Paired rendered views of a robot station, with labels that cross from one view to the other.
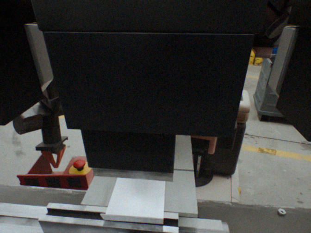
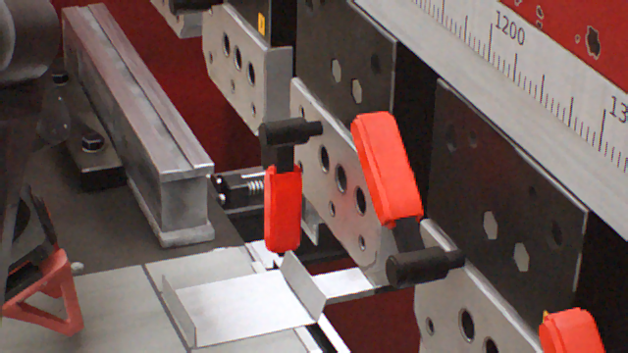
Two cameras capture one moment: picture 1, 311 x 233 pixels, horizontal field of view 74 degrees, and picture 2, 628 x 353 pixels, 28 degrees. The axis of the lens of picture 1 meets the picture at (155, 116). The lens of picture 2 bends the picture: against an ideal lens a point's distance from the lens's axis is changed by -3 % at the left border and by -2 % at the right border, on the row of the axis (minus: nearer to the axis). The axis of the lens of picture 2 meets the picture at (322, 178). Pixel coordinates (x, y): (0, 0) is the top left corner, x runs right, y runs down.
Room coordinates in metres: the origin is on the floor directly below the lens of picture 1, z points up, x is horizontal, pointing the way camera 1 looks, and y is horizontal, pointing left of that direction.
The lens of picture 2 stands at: (0.61, 0.85, 1.62)
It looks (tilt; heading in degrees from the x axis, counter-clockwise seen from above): 29 degrees down; 241
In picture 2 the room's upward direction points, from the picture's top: 2 degrees clockwise
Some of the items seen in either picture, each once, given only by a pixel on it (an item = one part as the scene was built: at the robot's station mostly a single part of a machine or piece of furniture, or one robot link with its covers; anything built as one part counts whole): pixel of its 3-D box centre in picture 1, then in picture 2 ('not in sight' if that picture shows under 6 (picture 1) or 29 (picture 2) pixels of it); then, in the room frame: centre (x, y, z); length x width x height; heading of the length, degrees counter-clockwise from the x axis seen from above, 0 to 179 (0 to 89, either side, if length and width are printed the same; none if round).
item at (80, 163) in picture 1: (79, 166); not in sight; (0.53, 0.26, 0.79); 0.04 x 0.04 x 0.04
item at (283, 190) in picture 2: not in sight; (290, 185); (0.27, 0.18, 1.20); 0.04 x 0.02 x 0.10; 175
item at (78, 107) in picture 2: not in sight; (76, 124); (0.19, -0.57, 0.89); 0.30 x 0.05 x 0.03; 85
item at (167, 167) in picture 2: not in sight; (129, 110); (0.14, -0.52, 0.92); 0.50 x 0.06 x 0.10; 85
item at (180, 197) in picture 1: (148, 155); (123, 333); (0.34, 0.01, 1.00); 0.26 x 0.18 x 0.01; 175
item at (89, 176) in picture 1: (67, 177); not in sight; (0.52, 0.30, 0.75); 0.20 x 0.16 x 0.18; 90
